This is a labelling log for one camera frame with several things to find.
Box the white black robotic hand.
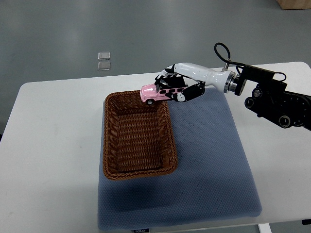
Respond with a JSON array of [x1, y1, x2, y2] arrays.
[[155, 63, 238, 102]]

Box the pink toy car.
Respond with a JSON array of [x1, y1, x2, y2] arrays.
[[140, 81, 188, 105]]

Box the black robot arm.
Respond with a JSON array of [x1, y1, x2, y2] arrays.
[[228, 62, 311, 130]]

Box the brown wicker basket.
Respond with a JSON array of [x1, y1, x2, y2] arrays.
[[103, 90, 178, 181]]

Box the upper floor socket plate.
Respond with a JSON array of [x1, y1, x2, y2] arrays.
[[98, 51, 110, 61]]

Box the blue-grey padded mat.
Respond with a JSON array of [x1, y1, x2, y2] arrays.
[[98, 88, 262, 231]]

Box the cardboard box corner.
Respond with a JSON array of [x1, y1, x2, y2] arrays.
[[277, 0, 311, 10]]

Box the white table leg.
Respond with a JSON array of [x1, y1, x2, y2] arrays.
[[258, 223, 272, 233]]

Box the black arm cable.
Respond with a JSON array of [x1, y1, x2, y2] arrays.
[[214, 42, 287, 83]]

